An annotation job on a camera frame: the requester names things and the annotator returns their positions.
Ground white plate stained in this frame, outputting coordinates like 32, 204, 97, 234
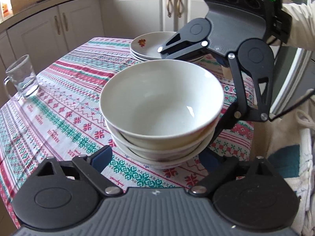
130, 51, 145, 59

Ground white plate fruit print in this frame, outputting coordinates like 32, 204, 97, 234
130, 31, 175, 60
132, 55, 151, 62

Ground white bowl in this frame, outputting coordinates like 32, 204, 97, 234
105, 117, 219, 162
113, 135, 211, 169
99, 60, 224, 142

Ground white sleeved right forearm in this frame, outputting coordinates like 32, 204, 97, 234
283, 1, 315, 52

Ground white kitchen cabinets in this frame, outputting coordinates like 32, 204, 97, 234
0, 0, 222, 104

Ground striped patterned tablecloth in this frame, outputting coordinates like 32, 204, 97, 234
0, 37, 257, 229

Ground clear glass mug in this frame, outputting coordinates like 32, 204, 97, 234
3, 54, 39, 101

